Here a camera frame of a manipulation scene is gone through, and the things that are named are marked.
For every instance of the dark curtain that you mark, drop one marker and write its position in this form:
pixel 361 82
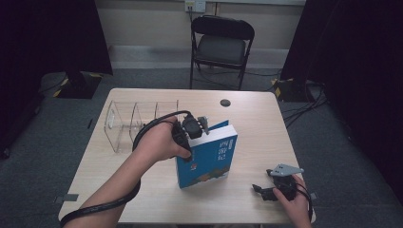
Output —
pixel 358 79
pixel 47 38

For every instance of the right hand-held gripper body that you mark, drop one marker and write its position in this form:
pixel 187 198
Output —
pixel 286 180

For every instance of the grey tape strip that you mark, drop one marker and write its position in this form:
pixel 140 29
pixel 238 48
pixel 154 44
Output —
pixel 313 196
pixel 66 198

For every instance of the black folding chair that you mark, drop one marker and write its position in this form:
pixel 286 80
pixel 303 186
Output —
pixel 221 47

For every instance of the thick blue book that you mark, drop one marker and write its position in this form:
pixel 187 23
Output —
pixel 209 158

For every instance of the person's right hand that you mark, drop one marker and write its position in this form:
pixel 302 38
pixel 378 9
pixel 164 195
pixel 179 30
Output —
pixel 296 209

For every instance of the black round table grommet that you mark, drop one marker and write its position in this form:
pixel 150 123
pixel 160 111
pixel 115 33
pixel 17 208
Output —
pixel 225 103

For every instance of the white wall outlet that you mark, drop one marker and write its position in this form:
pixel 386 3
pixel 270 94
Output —
pixel 195 5

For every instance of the person's left hand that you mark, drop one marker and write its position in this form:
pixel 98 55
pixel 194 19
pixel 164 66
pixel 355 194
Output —
pixel 158 142

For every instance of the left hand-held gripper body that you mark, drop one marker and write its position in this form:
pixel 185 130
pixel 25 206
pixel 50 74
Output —
pixel 190 129

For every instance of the clear acrylic book rack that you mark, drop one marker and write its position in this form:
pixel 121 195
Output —
pixel 126 123

